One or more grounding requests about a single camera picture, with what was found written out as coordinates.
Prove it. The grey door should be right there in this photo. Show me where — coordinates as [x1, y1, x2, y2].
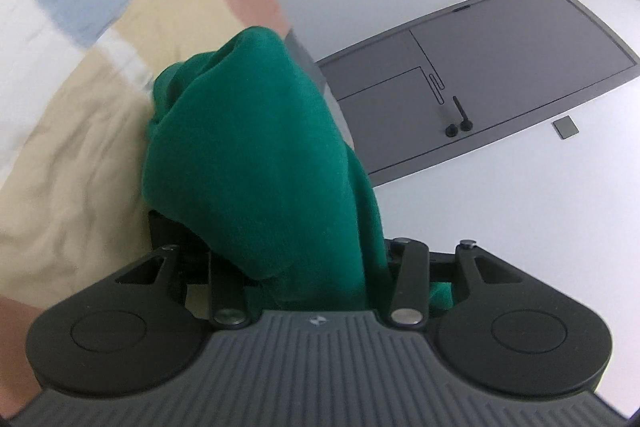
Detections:
[316, 0, 640, 186]

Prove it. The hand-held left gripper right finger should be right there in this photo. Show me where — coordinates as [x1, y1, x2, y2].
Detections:
[370, 237, 527, 329]

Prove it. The small grey square tile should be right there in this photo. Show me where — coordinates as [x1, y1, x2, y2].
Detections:
[552, 117, 579, 140]

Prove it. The black door handle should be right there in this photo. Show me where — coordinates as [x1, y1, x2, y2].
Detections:
[446, 96, 474, 137]

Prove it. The green garment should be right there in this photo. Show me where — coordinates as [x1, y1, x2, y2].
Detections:
[141, 25, 454, 311]

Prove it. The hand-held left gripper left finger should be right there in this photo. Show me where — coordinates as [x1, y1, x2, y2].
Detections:
[114, 209, 253, 329]

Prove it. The pastel patchwork blanket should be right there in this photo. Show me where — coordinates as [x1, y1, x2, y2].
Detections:
[0, 0, 362, 409]

